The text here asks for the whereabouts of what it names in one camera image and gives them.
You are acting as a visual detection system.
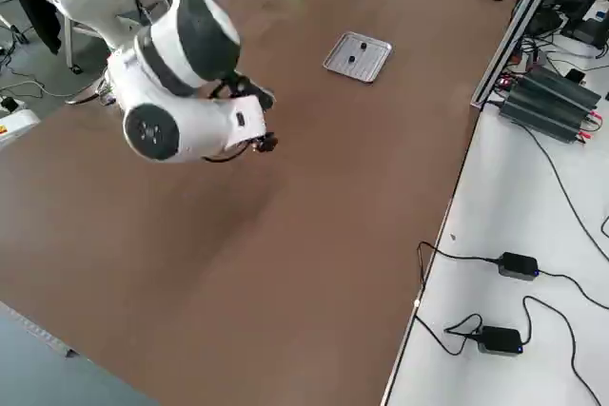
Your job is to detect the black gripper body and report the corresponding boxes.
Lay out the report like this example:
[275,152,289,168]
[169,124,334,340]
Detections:
[221,72,277,110]

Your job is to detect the ribbed metal tray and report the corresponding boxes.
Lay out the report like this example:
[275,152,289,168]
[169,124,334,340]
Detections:
[323,30,394,85]

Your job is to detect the person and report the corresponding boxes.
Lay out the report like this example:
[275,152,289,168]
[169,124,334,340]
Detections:
[0,0,77,56]

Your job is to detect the white control box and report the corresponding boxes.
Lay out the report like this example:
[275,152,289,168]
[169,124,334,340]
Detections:
[0,108,42,150]

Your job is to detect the black power supply box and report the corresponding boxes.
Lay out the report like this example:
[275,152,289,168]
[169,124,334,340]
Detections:
[497,85,591,145]
[516,65,603,115]

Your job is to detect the black laptop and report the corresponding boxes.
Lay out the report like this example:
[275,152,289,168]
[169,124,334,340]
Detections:
[527,0,586,39]

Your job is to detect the black power adapter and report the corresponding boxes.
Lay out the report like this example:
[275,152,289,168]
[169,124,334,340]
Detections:
[477,324,524,358]
[497,251,541,281]

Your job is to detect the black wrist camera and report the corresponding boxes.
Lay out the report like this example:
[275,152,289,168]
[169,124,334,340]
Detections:
[250,132,280,154]

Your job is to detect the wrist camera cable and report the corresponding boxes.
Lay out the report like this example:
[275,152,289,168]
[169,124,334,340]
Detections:
[202,137,261,164]

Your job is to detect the black adapter cable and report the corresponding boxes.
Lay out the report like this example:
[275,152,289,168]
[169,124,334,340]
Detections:
[412,295,603,406]
[416,240,609,310]

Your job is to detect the aluminium frame post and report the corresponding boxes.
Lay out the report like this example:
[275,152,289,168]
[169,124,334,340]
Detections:
[469,0,575,110]

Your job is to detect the tangled desk cables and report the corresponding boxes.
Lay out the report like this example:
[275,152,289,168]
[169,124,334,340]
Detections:
[494,29,609,93]

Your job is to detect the black power cable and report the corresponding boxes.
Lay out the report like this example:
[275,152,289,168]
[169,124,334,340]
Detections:
[521,125,609,241]

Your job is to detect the aluminium table edge rail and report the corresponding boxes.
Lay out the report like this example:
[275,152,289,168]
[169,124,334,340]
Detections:
[0,300,80,359]

